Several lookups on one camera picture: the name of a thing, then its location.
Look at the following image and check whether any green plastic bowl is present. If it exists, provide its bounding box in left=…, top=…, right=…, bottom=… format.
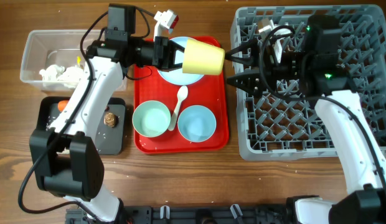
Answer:
left=132, top=100, right=171, bottom=138

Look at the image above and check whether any white plastic spoon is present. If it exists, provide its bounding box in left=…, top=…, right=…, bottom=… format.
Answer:
left=168, top=85, right=189, bottom=131

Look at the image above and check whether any blue plastic bowl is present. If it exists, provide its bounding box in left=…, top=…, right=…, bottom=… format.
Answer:
left=177, top=105, right=217, bottom=142

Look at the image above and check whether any light blue plate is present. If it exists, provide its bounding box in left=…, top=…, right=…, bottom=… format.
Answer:
left=158, top=37, right=203, bottom=86

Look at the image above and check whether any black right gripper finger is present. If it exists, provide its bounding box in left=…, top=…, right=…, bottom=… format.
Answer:
left=227, top=70, right=263, bottom=98
left=225, top=39, right=260, bottom=66

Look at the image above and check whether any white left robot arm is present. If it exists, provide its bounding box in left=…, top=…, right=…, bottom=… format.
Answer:
left=27, top=4, right=181, bottom=223

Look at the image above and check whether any red plastic tray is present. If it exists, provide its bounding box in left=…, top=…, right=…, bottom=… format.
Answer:
left=133, top=35, right=230, bottom=155

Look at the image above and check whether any orange carrot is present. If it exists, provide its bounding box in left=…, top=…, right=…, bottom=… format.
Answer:
left=57, top=100, right=68, bottom=112

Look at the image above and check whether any yellow plastic cup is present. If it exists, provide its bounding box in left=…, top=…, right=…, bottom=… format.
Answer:
left=182, top=39, right=225, bottom=75

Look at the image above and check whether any clear plastic waste bin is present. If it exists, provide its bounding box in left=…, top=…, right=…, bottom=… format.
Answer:
left=20, top=29, right=85, bottom=91

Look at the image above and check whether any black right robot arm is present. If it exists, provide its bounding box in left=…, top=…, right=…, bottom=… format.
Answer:
left=225, top=15, right=386, bottom=223

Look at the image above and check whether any grey dishwasher rack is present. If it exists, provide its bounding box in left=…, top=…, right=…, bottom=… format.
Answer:
left=230, top=4, right=386, bottom=161

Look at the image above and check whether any white napkin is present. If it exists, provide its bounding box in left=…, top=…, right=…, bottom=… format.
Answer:
left=57, top=67, right=87, bottom=88
left=39, top=64, right=65, bottom=87

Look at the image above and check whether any black food waste tray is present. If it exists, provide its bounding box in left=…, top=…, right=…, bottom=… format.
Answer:
left=36, top=96, right=126, bottom=155

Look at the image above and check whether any brown food lump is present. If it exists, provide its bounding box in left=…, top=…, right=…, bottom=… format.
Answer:
left=103, top=112, right=118, bottom=128

